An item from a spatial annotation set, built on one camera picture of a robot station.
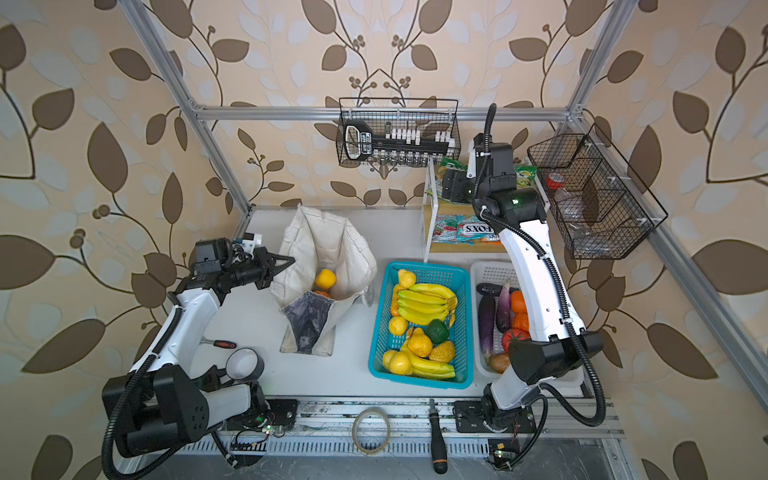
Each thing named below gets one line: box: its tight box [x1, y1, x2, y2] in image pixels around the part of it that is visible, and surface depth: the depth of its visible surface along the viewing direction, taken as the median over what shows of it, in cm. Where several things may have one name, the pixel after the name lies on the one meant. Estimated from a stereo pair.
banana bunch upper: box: [397, 283, 458, 327], surface depth 91 cm
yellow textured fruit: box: [407, 327, 433, 358], surface depth 82 cm
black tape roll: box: [226, 347, 265, 380], surface depth 83 cm
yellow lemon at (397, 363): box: [383, 350, 413, 376], surface depth 76 cm
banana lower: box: [400, 345, 456, 378], surface depth 79 cm
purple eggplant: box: [478, 294, 497, 365], surface depth 88 cm
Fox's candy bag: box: [432, 214, 500, 245], surface depth 90 cm
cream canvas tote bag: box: [271, 204, 378, 357], surface depth 85 cm
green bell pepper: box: [425, 319, 450, 344], surface depth 85 cm
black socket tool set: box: [344, 120, 456, 161], surface depth 86 cm
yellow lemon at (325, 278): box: [315, 269, 337, 290], surface depth 96 cm
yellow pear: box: [397, 269, 416, 289], surface depth 93 cm
